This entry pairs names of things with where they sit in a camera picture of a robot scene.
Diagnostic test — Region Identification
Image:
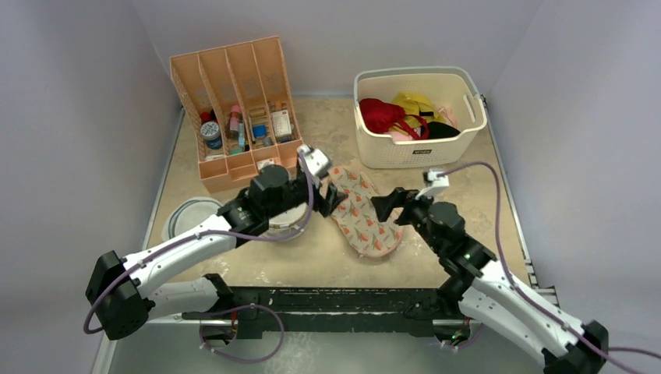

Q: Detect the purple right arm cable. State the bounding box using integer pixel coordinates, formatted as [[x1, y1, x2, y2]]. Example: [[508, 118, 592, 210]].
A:
[[439, 161, 661, 374]]

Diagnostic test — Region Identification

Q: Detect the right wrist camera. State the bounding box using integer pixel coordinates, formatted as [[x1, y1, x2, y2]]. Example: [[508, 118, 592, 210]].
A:
[[415, 168, 450, 200]]

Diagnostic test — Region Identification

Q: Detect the red garment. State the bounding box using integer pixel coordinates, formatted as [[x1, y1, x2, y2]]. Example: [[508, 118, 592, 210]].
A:
[[359, 98, 427, 140]]

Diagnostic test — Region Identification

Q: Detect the pink bottle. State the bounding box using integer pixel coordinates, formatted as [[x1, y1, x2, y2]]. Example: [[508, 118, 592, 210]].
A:
[[228, 104, 242, 136]]

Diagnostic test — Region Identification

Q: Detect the white cylindrical mesh laundry bag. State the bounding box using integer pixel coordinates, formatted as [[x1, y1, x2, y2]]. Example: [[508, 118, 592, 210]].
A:
[[260, 203, 308, 242]]

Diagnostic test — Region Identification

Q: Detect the strawberry print mesh laundry bag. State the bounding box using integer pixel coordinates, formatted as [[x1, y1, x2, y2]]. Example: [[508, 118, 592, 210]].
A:
[[329, 166, 403, 258]]

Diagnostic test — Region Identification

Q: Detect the white medicine box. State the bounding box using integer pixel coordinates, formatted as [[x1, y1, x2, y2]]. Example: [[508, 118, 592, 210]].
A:
[[270, 110, 293, 139]]

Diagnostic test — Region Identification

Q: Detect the blue lid round tin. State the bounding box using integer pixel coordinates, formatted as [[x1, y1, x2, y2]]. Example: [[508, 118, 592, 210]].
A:
[[200, 121, 223, 150]]

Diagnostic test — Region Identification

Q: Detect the flat white mesh bag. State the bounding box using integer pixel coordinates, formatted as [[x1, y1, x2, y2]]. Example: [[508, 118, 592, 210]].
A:
[[161, 196, 223, 241]]

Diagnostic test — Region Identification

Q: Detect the small white box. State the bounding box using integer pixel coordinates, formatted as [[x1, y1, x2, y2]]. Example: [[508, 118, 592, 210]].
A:
[[256, 158, 276, 171]]

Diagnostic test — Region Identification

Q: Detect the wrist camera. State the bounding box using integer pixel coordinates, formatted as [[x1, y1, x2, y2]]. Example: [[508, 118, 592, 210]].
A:
[[415, 168, 450, 200], [297, 144, 332, 179]]

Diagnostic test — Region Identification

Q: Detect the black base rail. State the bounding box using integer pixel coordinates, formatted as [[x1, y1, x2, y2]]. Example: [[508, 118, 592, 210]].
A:
[[182, 274, 464, 339]]

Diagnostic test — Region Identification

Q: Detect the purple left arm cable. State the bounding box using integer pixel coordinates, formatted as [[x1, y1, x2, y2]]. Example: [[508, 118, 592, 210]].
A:
[[82, 150, 316, 336]]

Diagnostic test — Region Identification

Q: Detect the yellow garment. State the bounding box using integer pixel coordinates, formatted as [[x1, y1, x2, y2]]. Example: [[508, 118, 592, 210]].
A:
[[391, 92, 447, 129]]

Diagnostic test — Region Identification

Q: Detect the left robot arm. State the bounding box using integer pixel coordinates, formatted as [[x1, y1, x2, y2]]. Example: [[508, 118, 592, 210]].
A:
[[83, 162, 401, 340]]

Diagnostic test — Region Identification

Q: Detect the orange plastic desk organizer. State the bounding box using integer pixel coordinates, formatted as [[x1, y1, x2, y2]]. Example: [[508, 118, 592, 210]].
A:
[[169, 36, 303, 193]]

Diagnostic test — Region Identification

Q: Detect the pink garment in basket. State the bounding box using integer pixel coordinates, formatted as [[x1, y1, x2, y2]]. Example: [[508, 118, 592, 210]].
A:
[[437, 106, 458, 129]]

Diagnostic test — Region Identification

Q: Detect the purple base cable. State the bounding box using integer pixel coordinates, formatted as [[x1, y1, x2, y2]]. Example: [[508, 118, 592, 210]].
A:
[[198, 303, 285, 365]]

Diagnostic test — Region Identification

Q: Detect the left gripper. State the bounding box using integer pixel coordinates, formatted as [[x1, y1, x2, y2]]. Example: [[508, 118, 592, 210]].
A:
[[267, 171, 347, 221]]

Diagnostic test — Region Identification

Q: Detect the black garment in basket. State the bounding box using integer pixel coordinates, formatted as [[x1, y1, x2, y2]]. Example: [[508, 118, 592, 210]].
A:
[[420, 122, 461, 139]]

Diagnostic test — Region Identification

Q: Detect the cream perforated laundry basket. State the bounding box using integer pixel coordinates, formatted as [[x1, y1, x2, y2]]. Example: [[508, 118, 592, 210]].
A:
[[353, 66, 487, 169]]

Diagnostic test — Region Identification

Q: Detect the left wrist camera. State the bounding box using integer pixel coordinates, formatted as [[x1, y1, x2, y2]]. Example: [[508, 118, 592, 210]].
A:
[[297, 144, 332, 179]]

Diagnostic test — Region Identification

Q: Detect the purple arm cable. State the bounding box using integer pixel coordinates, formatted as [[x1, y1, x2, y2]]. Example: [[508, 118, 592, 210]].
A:
[[439, 161, 661, 374], [82, 150, 316, 336]]

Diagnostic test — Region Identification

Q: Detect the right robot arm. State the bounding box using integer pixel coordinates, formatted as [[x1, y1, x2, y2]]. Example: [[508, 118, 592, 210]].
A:
[[371, 188, 609, 373]]

